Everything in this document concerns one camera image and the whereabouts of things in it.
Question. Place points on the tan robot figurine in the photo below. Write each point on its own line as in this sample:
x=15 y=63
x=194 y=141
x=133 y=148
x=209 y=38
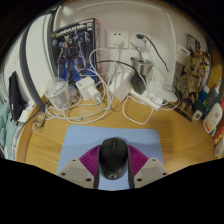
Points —
x=190 y=80

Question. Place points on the yellow red chips can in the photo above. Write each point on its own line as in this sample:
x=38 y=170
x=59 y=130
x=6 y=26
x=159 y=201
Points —
x=220 y=133

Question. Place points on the small white charger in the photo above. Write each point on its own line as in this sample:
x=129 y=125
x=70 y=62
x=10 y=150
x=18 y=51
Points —
x=86 y=87

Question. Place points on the robot model kit box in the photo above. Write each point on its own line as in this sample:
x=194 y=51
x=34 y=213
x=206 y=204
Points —
x=73 y=50

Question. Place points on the small white clock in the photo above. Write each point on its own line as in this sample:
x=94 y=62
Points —
x=197 y=115

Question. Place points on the teal cloth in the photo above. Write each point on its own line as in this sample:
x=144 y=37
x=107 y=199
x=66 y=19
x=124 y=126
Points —
x=6 y=130

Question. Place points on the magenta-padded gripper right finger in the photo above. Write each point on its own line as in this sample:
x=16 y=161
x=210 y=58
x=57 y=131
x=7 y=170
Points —
x=150 y=170

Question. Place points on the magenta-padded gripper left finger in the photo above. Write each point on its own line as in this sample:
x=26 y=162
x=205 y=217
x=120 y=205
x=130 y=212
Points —
x=75 y=171

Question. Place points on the light blue mouse pad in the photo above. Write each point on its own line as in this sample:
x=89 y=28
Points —
x=86 y=136

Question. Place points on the white wall outlet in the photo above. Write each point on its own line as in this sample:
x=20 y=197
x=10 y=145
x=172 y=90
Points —
x=116 y=38
x=141 y=41

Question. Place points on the black bag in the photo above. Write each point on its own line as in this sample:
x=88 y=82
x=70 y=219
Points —
x=16 y=96

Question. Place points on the white red-capped lotion bottle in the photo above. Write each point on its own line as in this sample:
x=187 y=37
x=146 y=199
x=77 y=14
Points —
x=213 y=118

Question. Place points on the clear plastic cup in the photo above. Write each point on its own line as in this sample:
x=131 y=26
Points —
x=57 y=93

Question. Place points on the metal cup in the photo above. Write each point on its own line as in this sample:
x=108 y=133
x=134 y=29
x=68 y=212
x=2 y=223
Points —
x=141 y=66

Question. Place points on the colourful printed box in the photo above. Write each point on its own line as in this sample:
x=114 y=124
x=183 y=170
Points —
x=196 y=43

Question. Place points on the black power adapter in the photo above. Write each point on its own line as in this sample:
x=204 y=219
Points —
x=137 y=84

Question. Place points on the large white power adapter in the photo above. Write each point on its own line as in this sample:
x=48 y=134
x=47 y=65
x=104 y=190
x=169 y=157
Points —
x=123 y=87

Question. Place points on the white power strip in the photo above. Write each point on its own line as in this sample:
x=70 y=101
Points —
x=148 y=101

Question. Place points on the black computer mouse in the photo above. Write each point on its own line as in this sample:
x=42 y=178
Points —
x=113 y=158

